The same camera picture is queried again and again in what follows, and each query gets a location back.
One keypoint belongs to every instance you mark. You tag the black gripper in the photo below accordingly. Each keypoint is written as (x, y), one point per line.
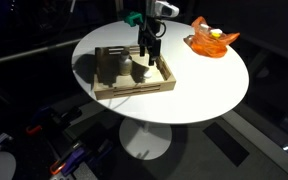
(148, 33)

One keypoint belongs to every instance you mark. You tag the white bottle lid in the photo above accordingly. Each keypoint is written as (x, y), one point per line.
(147, 75)

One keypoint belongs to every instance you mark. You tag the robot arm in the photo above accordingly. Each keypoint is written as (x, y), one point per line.
(150, 8)

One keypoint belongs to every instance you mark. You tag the wooden slatted tray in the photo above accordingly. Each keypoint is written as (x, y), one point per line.
(134, 90)

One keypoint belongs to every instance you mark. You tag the orange plastic bag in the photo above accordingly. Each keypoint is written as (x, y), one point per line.
(207, 46)

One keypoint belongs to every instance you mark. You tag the small white capped bottle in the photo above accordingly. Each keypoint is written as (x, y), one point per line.
(204, 26)

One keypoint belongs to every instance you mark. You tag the yellow capped small bottle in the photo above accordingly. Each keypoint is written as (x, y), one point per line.
(216, 32)

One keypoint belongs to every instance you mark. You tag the black floor mat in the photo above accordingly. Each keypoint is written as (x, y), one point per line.
(225, 143)

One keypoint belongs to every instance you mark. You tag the green gripper mount piece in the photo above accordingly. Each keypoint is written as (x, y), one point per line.
(133, 18)

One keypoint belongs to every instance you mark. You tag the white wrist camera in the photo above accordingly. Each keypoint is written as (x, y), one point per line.
(166, 9)

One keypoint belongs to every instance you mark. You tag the grey vertical post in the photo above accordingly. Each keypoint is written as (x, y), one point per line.
(119, 5)

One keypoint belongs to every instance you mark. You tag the white table pedestal base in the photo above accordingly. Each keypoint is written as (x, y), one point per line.
(145, 140)

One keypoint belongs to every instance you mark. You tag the grey metal rail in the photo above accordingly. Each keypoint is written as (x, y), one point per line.
(34, 51)

